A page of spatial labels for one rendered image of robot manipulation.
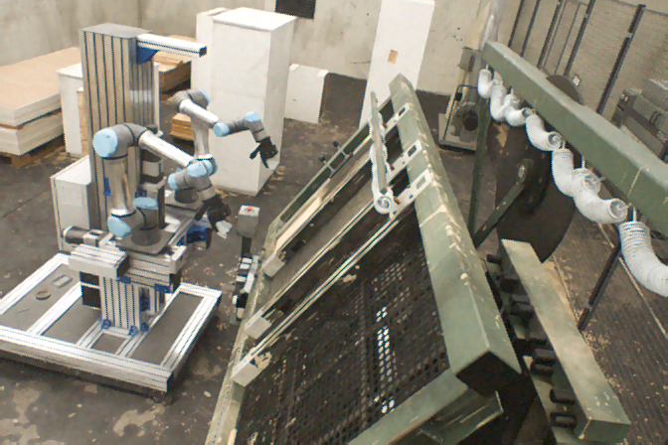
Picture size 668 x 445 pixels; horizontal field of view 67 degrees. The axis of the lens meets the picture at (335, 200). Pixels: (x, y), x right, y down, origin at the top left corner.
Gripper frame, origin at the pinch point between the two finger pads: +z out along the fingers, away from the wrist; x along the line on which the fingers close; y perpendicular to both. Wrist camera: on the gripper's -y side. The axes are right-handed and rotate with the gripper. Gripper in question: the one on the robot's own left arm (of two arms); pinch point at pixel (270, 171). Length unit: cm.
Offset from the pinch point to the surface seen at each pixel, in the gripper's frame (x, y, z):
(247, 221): 17, -38, 33
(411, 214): -100, 90, -4
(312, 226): -30.0, 24.2, 25.4
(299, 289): -78, 28, 31
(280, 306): -79, 17, 37
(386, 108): 36, 67, -8
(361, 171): -27, 58, 3
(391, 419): -171, 86, 11
